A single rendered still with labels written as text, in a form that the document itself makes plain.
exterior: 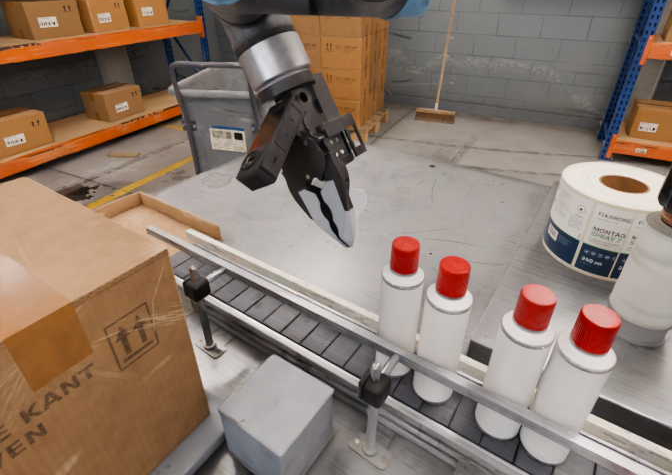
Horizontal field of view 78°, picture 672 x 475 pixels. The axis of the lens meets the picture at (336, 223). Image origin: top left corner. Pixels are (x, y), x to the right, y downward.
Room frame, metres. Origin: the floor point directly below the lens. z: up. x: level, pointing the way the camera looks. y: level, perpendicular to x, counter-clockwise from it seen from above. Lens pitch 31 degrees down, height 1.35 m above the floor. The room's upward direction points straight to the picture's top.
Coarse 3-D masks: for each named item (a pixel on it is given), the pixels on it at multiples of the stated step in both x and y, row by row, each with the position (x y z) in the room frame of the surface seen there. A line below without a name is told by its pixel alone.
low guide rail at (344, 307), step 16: (192, 240) 0.67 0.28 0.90; (208, 240) 0.65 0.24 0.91; (224, 256) 0.62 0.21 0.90; (240, 256) 0.60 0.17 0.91; (256, 272) 0.58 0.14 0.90; (272, 272) 0.55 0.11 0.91; (304, 288) 0.51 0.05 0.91; (336, 304) 0.48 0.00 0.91; (352, 304) 0.47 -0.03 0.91; (368, 320) 0.45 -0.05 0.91; (416, 336) 0.41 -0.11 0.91; (464, 368) 0.36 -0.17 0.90; (480, 368) 0.35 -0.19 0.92; (592, 416) 0.29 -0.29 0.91; (592, 432) 0.28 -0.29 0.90; (608, 432) 0.27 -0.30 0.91; (624, 432) 0.27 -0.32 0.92; (624, 448) 0.26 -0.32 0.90; (640, 448) 0.25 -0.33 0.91; (656, 448) 0.25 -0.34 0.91; (656, 464) 0.24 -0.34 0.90
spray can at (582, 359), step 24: (600, 312) 0.28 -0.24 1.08; (576, 336) 0.27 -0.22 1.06; (600, 336) 0.26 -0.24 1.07; (552, 360) 0.28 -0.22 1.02; (576, 360) 0.26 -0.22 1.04; (600, 360) 0.26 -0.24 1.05; (552, 384) 0.27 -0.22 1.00; (576, 384) 0.25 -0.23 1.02; (600, 384) 0.25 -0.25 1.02; (552, 408) 0.26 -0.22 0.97; (576, 408) 0.25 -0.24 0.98; (528, 432) 0.27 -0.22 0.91; (576, 432) 0.25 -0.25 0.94; (552, 456) 0.25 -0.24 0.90
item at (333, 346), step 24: (192, 264) 0.62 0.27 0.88; (216, 288) 0.55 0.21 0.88; (240, 288) 0.55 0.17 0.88; (264, 312) 0.49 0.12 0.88; (288, 312) 0.49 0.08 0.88; (288, 336) 0.44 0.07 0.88; (312, 336) 0.44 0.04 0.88; (336, 336) 0.44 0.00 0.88; (336, 360) 0.40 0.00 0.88; (360, 360) 0.40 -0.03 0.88; (408, 384) 0.36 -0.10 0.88; (480, 384) 0.36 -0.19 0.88; (432, 408) 0.32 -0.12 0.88; (456, 408) 0.33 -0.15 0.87; (528, 408) 0.32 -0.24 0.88; (456, 432) 0.29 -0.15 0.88; (480, 432) 0.29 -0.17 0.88; (504, 456) 0.26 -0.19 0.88; (528, 456) 0.26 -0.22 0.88; (576, 456) 0.26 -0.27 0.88; (624, 456) 0.26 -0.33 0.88
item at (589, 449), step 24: (168, 240) 0.58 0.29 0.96; (216, 264) 0.52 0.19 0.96; (264, 288) 0.46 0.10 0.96; (312, 312) 0.41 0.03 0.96; (360, 336) 0.37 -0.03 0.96; (408, 360) 0.33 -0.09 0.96; (456, 384) 0.30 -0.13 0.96; (504, 408) 0.27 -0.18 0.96; (552, 432) 0.24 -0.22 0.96; (600, 456) 0.22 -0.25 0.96
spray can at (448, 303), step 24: (456, 264) 0.35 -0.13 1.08; (432, 288) 0.36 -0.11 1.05; (456, 288) 0.34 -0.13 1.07; (432, 312) 0.34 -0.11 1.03; (456, 312) 0.33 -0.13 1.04; (432, 336) 0.33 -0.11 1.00; (456, 336) 0.33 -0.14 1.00; (432, 360) 0.33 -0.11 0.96; (456, 360) 0.33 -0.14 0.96; (432, 384) 0.33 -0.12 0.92
